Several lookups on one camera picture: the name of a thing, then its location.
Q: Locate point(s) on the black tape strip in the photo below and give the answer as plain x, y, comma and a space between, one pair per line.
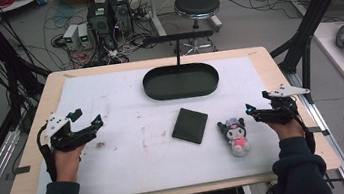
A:
21, 170
319, 131

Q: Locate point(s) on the black oval tray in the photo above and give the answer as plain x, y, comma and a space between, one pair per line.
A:
181, 84

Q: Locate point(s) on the black square wallet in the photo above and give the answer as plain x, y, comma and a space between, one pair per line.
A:
190, 125

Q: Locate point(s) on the black T-shaped stand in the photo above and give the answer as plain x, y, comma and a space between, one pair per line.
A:
176, 37

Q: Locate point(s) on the grey power supply unit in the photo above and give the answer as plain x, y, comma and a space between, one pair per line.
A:
84, 36
71, 36

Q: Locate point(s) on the black and pink plush toy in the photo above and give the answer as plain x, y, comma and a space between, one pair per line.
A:
237, 137

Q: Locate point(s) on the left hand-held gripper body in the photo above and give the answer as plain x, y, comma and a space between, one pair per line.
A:
63, 140

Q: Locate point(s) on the white desk leg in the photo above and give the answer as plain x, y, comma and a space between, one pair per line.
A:
156, 11

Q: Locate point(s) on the black computer tower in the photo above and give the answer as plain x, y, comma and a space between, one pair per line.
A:
121, 11
100, 22

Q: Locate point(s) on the white table mat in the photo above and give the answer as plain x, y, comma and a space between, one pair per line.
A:
127, 156

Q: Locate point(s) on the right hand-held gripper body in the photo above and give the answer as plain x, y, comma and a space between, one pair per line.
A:
281, 111

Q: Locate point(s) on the black round stool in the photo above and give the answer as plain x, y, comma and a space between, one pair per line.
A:
196, 4

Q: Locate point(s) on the person's left hand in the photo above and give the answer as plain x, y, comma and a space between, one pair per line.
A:
67, 164

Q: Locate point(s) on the person's right hand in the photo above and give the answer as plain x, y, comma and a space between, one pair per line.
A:
289, 131

